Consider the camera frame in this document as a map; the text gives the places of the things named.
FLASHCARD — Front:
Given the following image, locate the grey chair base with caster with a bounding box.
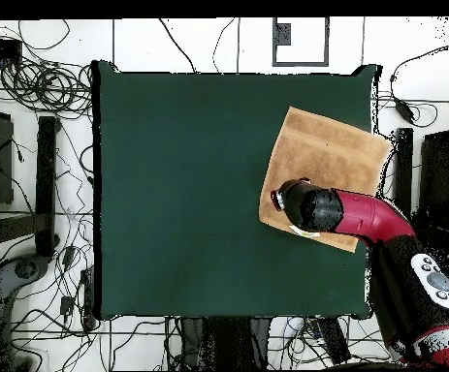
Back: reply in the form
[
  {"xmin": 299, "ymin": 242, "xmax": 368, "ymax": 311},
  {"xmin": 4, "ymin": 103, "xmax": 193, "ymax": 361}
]
[{"xmin": 0, "ymin": 253, "xmax": 51, "ymax": 371}]

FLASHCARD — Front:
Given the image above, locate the black power strip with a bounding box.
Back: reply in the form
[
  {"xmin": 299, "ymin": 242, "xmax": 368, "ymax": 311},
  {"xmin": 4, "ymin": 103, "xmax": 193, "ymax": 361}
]
[{"xmin": 80, "ymin": 265, "xmax": 98, "ymax": 331}]

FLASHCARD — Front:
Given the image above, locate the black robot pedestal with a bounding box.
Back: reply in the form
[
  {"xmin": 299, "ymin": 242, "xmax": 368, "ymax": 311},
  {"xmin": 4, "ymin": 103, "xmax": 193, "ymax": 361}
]
[{"xmin": 178, "ymin": 316, "xmax": 274, "ymax": 371}]

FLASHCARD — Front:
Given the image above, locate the black cable coil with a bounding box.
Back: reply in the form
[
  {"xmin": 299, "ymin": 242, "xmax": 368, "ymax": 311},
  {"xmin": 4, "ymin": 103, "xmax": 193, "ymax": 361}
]
[{"xmin": 9, "ymin": 56, "xmax": 94, "ymax": 120}]

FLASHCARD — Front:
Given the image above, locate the black floor cable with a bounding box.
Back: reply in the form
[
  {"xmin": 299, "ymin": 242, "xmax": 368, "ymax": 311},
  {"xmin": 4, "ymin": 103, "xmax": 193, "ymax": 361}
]
[{"xmin": 157, "ymin": 17, "xmax": 199, "ymax": 75}]

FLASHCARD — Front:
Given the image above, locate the black long floor device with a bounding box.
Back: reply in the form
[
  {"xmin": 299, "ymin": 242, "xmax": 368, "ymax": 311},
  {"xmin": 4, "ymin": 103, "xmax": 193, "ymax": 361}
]
[{"xmin": 316, "ymin": 316, "xmax": 352, "ymax": 366}]

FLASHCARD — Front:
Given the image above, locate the black power adapter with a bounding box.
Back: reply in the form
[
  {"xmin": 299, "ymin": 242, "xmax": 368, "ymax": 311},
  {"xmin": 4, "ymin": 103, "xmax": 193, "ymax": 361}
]
[
  {"xmin": 62, "ymin": 245, "xmax": 79, "ymax": 271},
  {"xmin": 392, "ymin": 96, "xmax": 418, "ymax": 126},
  {"xmin": 59, "ymin": 295, "xmax": 77, "ymax": 318}
]

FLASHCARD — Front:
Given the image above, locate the tan terry towel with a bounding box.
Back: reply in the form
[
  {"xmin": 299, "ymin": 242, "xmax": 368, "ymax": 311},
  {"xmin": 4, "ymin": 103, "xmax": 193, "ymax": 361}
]
[{"xmin": 257, "ymin": 106, "xmax": 395, "ymax": 254}]

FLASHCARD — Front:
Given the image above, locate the grey square frame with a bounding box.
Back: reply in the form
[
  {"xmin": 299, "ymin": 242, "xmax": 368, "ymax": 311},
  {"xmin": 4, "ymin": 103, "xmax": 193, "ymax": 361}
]
[{"xmin": 272, "ymin": 16, "xmax": 331, "ymax": 68}]

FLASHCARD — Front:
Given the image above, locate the dark green table cloth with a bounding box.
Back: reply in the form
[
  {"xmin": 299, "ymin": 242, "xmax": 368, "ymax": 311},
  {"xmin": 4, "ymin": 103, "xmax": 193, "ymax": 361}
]
[{"xmin": 91, "ymin": 59, "xmax": 383, "ymax": 322}]

